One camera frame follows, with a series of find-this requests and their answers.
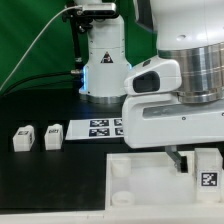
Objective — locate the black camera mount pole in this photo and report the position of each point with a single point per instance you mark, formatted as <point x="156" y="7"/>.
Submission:
<point x="78" y="62"/>

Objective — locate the green backdrop cloth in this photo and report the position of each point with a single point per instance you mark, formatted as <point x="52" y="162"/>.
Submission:
<point x="103" y="73"/>

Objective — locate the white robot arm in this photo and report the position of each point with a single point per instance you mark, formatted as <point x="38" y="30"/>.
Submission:
<point x="177" y="97"/>

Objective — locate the white sheet with tags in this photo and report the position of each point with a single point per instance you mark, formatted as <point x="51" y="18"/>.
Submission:
<point x="94" y="129"/>

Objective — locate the white square tabletop tray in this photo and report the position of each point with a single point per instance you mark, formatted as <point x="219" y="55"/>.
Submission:
<point x="142" y="180"/>

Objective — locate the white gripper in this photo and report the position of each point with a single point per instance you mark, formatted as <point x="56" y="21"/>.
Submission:
<point x="160" y="120"/>

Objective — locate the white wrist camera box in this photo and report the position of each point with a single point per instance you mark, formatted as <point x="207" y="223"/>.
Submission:
<point x="153" y="76"/>

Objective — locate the black camera on mount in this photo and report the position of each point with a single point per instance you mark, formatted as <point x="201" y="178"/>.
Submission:
<point x="83" y="15"/>

